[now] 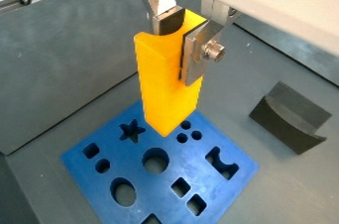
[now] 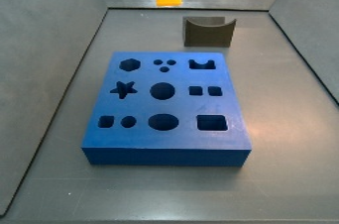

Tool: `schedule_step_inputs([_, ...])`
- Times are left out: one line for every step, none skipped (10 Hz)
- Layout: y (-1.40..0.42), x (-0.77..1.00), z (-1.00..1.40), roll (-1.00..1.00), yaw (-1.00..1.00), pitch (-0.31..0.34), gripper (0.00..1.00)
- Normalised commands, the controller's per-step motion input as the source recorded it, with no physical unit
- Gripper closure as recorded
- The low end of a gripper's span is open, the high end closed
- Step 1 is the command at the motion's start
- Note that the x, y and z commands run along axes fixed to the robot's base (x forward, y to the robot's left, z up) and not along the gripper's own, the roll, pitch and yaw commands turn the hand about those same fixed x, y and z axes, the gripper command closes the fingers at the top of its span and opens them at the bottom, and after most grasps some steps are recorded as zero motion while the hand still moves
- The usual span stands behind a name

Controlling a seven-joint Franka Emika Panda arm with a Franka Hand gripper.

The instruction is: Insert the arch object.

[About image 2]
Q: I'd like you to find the blue shape sorter block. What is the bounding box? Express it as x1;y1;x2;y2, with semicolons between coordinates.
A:
82;52;252;167

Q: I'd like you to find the dark grey arch block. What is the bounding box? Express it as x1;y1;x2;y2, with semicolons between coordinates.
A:
182;17;237;48

